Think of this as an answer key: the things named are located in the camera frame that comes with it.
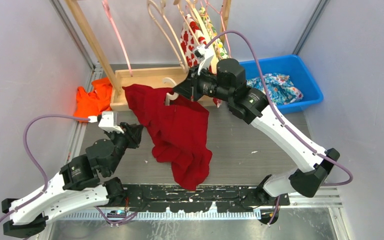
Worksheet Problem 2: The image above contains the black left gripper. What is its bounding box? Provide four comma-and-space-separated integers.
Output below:
106, 122, 144, 175

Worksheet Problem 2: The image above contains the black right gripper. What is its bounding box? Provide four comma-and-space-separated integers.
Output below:
173, 63, 233, 102

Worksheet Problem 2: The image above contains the lemon print skirt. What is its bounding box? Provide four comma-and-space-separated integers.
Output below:
198, 7, 229, 60

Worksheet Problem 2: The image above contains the beige wooden hanger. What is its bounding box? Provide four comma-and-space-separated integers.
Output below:
162, 77, 179, 106
146, 0, 189, 73

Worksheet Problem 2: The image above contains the thin pink wire hanger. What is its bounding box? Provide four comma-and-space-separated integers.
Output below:
204, 0, 232, 57

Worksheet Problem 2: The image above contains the dark red cloth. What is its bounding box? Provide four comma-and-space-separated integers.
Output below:
123, 84, 213, 190

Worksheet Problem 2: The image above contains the red poppy print cloth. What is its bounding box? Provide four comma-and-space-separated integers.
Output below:
180, 13, 210, 68

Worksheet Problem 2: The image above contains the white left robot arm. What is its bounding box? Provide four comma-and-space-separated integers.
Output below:
1, 122, 144, 239

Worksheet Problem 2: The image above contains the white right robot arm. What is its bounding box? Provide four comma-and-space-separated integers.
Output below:
173, 58, 340, 206

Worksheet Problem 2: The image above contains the cream wooden hanger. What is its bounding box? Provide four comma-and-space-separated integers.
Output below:
173, 0, 212, 67

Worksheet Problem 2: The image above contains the wooden hanger rack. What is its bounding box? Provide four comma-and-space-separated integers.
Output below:
64, 0, 233, 112

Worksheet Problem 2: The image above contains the thick pink hanger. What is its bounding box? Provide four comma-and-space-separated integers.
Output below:
102, 0, 133, 77

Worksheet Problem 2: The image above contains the blue floral cloth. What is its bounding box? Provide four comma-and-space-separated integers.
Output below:
263, 73, 304, 106

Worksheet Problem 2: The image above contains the orange cloth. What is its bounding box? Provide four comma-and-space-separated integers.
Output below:
73, 77, 113, 119

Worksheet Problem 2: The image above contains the blue plastic bin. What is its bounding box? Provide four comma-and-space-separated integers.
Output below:
240, 54, 324, 114

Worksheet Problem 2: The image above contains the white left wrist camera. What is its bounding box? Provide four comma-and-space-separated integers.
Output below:
87, 111, 125, 134

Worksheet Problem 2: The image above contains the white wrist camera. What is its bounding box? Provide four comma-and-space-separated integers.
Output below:
87, 111, 125, 134
193, 44, 215, 75

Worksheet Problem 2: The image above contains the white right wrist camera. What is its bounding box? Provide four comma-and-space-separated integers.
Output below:
193, 44, 215, 75

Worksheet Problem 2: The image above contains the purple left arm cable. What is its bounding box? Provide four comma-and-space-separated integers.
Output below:
0, 114, 100, 240

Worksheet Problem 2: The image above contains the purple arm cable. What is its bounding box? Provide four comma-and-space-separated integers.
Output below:
204, 30, 354, 187
0, 114, 100, 240

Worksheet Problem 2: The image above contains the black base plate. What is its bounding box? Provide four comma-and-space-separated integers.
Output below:
105, 184, 276, 213

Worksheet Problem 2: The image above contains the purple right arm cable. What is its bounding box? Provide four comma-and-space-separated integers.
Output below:
204, 30, 354, 187

